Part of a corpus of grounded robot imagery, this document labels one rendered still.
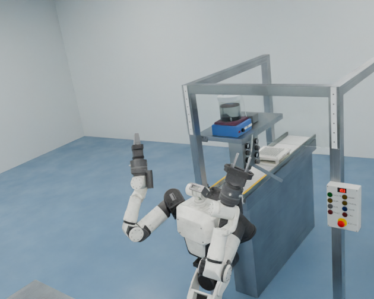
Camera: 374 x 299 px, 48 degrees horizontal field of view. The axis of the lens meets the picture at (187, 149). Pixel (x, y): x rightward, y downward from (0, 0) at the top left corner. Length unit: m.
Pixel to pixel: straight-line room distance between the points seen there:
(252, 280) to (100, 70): 5.40
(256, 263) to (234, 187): 1.70
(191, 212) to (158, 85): 5.17
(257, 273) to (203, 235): 1.43
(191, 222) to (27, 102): 6.07
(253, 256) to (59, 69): 5.94
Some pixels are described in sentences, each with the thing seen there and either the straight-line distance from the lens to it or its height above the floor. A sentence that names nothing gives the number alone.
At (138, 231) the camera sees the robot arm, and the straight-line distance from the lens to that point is 2.21.
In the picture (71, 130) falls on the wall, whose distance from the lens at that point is 8.51.
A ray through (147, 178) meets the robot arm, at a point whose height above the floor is 1.43.
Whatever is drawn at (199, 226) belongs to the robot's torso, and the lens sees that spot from 2.07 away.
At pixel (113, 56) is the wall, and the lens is 7.64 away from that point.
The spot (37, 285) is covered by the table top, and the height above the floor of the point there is 0.90.
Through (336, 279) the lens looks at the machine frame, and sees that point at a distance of 2.84.
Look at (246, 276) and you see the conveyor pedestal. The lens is 3.49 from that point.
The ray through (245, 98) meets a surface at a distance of 2.56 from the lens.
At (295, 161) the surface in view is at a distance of 3.65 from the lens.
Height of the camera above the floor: 2.26
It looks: 19 degrees down
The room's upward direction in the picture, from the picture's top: 8 degrees counter-clockwise
